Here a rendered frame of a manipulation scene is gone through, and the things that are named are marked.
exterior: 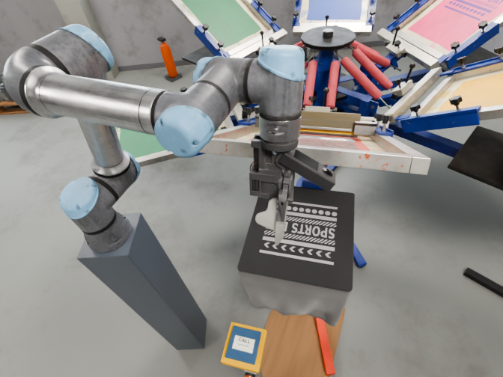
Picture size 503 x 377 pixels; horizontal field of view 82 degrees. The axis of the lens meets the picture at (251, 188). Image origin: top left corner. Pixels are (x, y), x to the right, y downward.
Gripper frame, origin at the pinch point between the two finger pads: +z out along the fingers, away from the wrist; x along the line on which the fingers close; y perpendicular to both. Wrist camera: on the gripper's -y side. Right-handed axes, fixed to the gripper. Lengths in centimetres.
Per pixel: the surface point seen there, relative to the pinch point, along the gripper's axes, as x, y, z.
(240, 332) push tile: -5, 14, 53
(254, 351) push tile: 0, 8, 54
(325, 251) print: -41, -12, 44
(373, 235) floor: -142, -51, 112
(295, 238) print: -45, 1, 43
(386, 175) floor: -208, -64, 92
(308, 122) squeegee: -74, 2, 1
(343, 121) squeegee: -74, -12, 0
